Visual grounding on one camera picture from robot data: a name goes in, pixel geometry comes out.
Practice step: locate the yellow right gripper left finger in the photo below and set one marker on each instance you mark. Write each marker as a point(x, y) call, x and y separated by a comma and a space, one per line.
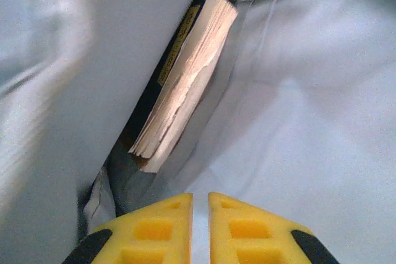
point(148, 233)

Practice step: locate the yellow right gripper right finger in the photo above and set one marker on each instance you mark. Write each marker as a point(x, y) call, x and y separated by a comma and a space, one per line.
point(247, 233)

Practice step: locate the navy blue backpack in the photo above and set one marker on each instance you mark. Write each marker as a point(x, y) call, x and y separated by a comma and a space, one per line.
point(309, 106)

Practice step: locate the orange and black book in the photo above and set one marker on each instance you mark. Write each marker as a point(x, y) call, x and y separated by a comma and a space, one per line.
point(191, 84)

